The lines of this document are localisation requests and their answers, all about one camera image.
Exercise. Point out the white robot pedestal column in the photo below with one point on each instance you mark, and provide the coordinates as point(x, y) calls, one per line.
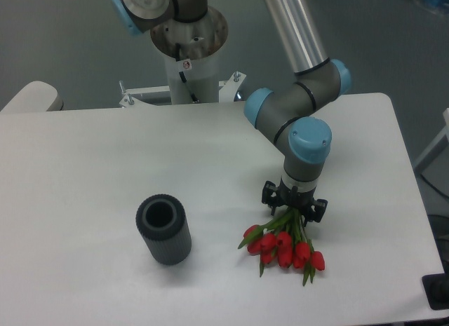
point(191, 50)

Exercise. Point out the dark grey ribbed vase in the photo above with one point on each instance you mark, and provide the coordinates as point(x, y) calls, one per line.
point(162, 222)

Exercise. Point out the red tulip bouquet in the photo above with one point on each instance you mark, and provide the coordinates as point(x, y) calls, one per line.
point(284, 241)

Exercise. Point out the black box at table edge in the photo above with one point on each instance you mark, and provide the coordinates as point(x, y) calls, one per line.
point(436, 290)

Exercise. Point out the beige chair armrest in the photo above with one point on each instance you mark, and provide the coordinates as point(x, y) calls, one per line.
point(36, 96)

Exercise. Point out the white pedestal base bracket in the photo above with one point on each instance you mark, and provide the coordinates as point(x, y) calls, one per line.
point(189, 92)

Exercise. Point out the white frame at right edge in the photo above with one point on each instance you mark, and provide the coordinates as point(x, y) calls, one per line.
point(433, 149)

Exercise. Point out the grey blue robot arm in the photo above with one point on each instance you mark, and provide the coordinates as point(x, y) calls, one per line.
point(285, 119)

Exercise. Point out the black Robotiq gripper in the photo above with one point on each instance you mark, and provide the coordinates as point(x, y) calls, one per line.
point(275, 197)

